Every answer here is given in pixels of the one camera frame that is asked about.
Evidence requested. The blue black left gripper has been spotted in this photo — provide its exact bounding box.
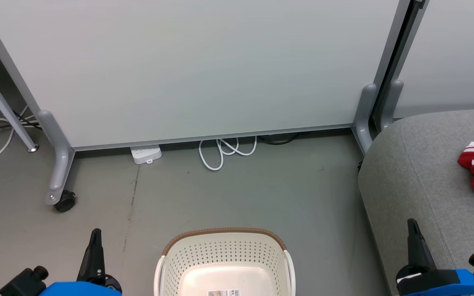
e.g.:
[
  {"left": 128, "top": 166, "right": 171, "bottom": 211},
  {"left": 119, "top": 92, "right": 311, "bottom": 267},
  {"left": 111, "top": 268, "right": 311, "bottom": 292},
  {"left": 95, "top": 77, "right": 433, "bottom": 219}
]
[{"left": 39, "top": 229, "right": 122, "bottom": 296}]

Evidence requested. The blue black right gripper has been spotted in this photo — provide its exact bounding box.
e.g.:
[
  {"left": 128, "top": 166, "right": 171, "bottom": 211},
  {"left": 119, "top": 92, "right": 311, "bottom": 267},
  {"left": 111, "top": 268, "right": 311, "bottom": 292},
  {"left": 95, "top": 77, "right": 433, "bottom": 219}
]
[{"left": 397, "top": 219, "right": 474, "bottom": 296}]

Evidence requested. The cream perforated laundry basket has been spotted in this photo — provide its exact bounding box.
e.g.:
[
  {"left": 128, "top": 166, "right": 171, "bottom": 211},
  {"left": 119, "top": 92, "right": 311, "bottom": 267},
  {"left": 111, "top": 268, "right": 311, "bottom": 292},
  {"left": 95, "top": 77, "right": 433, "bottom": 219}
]
[{"left": 153, "top": 227, "right": 296, "bottom": 296}]

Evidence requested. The black caster wheel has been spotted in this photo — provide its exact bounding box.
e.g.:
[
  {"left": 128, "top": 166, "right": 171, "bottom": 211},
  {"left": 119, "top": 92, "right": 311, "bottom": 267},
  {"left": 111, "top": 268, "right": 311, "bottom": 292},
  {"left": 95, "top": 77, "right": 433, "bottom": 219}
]
[{"left": 54, "top": 190, "right": 77, "bottom": 213}]

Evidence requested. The grey fabric sofa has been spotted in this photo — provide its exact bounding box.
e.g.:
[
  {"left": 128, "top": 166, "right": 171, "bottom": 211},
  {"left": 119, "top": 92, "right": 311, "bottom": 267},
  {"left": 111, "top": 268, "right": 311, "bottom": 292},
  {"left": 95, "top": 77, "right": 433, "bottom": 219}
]
[{"left": 358, "top": 109, "right": 474, "bottom": 296}]

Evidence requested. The grey partition leg with caster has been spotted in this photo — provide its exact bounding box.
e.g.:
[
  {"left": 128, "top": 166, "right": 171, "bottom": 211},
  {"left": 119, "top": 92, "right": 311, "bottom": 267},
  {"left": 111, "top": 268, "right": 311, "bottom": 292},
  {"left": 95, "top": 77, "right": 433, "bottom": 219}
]
[{"left": 37, "top": 110, "right": 75, "bottom": 205}]

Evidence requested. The white power strip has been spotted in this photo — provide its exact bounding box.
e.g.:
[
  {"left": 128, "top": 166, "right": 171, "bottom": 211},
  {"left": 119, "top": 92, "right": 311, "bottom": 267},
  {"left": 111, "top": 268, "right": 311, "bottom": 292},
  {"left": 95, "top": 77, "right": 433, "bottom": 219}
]
[{"left": 130, "top": 144, "right": 163, "bottom": 165}]

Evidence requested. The narrow white partition panel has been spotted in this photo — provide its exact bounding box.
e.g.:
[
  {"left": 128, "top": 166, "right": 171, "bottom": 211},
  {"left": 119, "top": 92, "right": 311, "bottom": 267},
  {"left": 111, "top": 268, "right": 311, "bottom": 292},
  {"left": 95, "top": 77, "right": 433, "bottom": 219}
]
[{"left": 393, "top": 0, "right": 474, "bottom": 120}]

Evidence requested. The wide white partition panel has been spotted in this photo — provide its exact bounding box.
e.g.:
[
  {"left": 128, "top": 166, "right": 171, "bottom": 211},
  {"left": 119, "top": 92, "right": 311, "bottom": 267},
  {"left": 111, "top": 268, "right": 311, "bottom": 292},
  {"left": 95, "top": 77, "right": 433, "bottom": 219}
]
[{"left": 0, "top": 0, "right": 411, "bottom": 152}]

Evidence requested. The white coiled power cable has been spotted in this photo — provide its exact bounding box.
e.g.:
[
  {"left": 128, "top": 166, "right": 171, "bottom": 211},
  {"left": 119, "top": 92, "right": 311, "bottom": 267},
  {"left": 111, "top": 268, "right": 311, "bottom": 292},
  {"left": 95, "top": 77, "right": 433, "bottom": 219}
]
[{"left": 198, "top": 136, "right": 258, "bottom": 171}]

